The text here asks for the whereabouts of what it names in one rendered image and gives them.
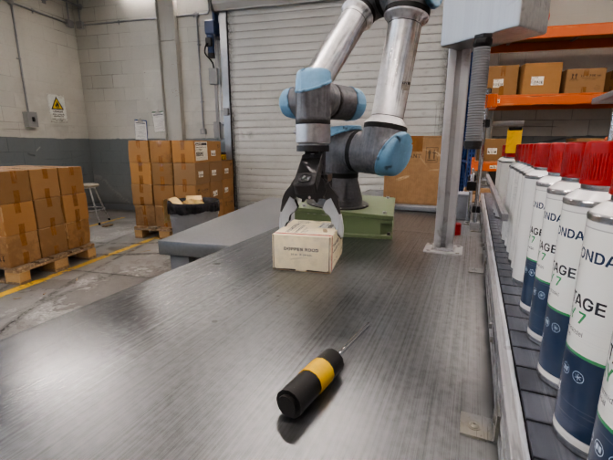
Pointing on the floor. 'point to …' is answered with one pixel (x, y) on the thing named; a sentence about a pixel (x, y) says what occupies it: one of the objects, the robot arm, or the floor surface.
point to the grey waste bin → (190, 220)
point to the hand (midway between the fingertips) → (309, 237)
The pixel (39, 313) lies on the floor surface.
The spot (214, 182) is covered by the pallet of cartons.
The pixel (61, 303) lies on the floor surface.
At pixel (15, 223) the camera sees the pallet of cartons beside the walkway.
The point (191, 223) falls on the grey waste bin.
